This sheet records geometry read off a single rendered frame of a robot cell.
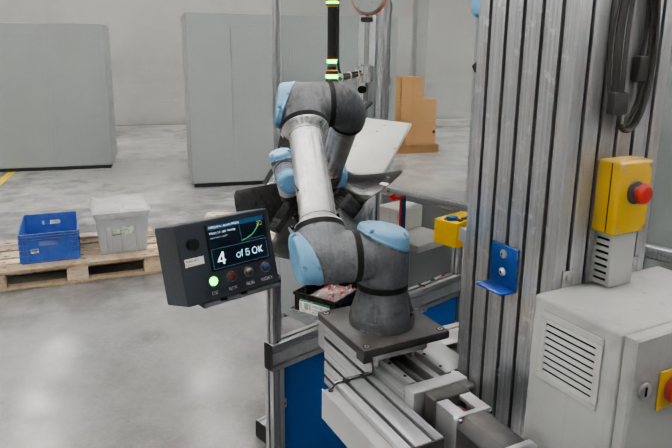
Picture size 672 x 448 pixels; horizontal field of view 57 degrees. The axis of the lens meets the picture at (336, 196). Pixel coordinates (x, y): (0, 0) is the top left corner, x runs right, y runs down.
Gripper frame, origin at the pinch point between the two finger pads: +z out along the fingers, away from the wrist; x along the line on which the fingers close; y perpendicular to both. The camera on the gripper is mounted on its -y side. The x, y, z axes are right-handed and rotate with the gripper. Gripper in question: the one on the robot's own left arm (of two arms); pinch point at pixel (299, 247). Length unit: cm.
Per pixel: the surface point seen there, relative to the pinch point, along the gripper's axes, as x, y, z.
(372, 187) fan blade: -15.8, 24.0, -14.9
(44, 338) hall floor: 200, -57, 87
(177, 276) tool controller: -33, -56, -33
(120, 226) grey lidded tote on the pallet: 275, 31, 77
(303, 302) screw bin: -12.4, -12.3, 10.5
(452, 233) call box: -33, 41, 7
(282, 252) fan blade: 4.6, -4.4, 0.7
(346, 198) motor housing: 6.1, 29.7, -3.4
